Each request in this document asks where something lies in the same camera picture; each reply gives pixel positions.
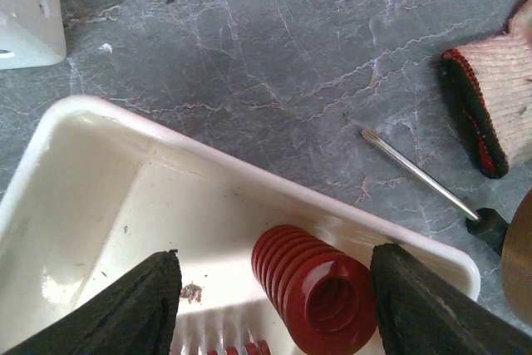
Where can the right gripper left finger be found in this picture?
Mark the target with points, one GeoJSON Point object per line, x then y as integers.
{"type": "Point", "coordinates": [134, 315]}

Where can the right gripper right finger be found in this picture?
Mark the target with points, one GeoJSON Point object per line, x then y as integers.
{"type": "Point", "coordinates": [418, 312]}

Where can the tape roll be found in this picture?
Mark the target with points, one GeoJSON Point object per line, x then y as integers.
{"type": "Point", "coordinates": [516, 262]}

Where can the small red springs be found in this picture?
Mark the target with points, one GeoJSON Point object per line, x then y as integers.
{"type": "Point", "coordinates": [257, 347]}

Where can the small white tray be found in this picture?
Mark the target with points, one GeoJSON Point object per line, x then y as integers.
{"type": "Point", "coordinates": [99, 189]}

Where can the thin screwdriver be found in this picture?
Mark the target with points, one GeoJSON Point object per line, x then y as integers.
{"type": "Point", "coordinates": [485, 224]}

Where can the white work gloves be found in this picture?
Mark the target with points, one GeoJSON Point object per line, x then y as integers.
{"type": "Point", "coordinates": [492, 80]}

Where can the white perforated basket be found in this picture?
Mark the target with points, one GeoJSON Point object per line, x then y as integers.
{"type": "Point", "coordinates": [32, 34]}

